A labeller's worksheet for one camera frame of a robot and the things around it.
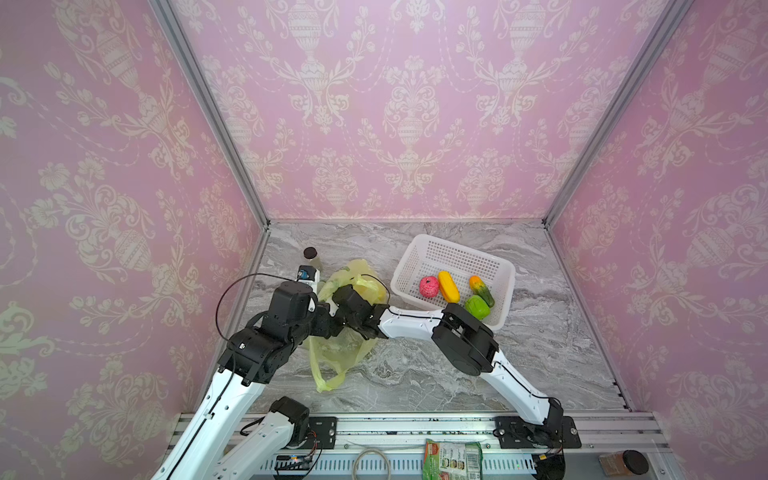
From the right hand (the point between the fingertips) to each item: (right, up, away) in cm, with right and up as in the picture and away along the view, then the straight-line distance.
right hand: (321, 314), depth 92 cm
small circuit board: (-2, -32, -19) cm, 38 cm away
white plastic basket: (+35, +18, +14) cm, 42 cm away
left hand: (+6, +6, -21) cm, 23 cm away
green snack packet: (+36, -29, -24) cm, 52 cm away
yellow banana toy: (+41, +8, +4) cm, 42 cm away
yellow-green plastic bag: (+4, -12, -5) cm, 13 cm away
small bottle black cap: (-5, +19, +8) cm, 21 cm away
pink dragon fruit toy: (+34, +8, +2) cm, 35 cm away
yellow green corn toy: (+50, +8, +5) cm, 51 cm away
